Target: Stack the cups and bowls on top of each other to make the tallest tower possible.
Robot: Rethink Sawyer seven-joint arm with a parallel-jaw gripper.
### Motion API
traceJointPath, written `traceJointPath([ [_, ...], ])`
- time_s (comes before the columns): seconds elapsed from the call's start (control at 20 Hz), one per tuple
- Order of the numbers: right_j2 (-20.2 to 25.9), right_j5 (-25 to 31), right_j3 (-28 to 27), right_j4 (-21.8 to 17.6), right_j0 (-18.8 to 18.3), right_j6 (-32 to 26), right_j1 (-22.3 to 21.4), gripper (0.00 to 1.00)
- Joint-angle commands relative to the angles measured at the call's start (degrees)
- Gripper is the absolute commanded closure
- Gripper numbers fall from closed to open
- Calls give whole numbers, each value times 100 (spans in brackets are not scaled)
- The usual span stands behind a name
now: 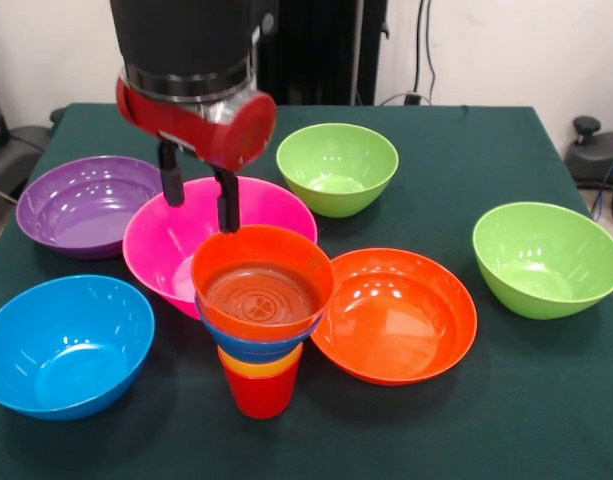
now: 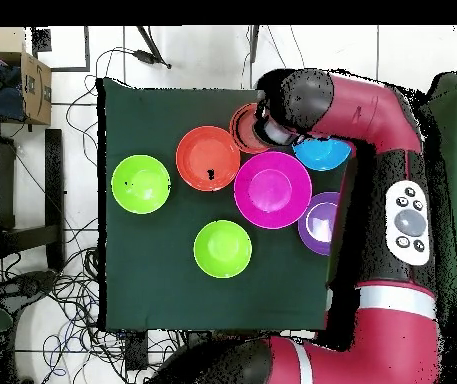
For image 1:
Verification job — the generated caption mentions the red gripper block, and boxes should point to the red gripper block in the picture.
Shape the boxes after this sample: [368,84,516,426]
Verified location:
[115,77,278,235]

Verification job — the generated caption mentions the small ribbed orange-red bowl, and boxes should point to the small ribbed orange-red bowl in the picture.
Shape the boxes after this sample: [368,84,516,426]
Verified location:
[190,224,336,342]

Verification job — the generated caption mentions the green plastic bowl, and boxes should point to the green plastic bowl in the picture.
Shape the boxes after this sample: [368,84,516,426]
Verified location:
[472,201,613,320]
[275,122,400,219]

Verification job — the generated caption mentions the small dark blue bowl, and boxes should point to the small dark blue bowl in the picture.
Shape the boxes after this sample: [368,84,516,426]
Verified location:
[194,294,328,364]

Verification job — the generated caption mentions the orange plastic cup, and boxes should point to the orange plastic cup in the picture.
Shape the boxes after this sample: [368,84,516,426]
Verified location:
[219,358,302,380]
[216,343,304,372]

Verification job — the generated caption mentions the red plastic cup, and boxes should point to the red plastic cup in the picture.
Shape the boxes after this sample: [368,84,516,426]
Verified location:
[221,360,301,420]

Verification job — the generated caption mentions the pink plastic bowl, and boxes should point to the pink plastic bowl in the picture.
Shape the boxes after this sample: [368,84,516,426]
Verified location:
[122,175,319,321]

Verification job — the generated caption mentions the purple plastic bowl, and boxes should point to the purple plastic bowl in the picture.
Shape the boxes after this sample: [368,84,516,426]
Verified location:
[15,155,167,261]

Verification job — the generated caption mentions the dark grey chair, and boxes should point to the dark grey chair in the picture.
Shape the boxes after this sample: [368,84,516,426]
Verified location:
[0,124,52,201]
[565,115,613,224]

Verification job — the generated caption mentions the light blue plastic bowl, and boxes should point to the light blue plastic bowl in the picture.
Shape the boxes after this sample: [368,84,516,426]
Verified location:
[0,274,156,422]

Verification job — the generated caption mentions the large orange-red plastic bowl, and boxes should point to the large orange-red plastic bowl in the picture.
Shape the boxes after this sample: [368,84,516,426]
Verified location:
[309,247,479,386]

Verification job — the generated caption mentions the dark green tablecloth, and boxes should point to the dark green tablecloth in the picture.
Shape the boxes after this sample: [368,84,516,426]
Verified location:
[0,102,613,480]

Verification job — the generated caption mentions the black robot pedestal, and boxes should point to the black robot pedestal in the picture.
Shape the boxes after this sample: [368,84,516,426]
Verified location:
[255,0,390,106]

